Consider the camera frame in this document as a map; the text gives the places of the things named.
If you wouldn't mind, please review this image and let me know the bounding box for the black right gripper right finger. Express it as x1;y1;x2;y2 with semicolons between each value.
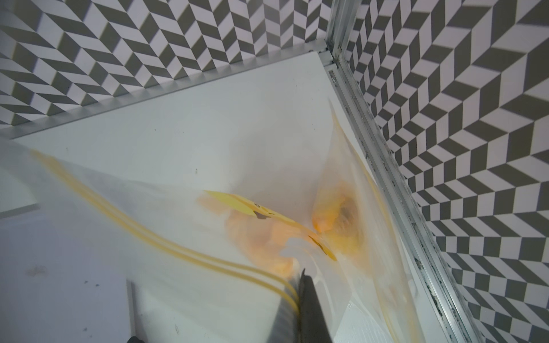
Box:
298;270;333;343

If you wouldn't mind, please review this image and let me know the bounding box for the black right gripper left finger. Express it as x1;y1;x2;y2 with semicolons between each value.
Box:
266;299;299;343

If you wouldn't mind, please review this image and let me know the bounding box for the clear resealable bag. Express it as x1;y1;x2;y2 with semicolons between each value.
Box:
307;101;426;342

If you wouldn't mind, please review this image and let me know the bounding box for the lilac plastic tray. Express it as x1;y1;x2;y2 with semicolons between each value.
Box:
1;206;134;342

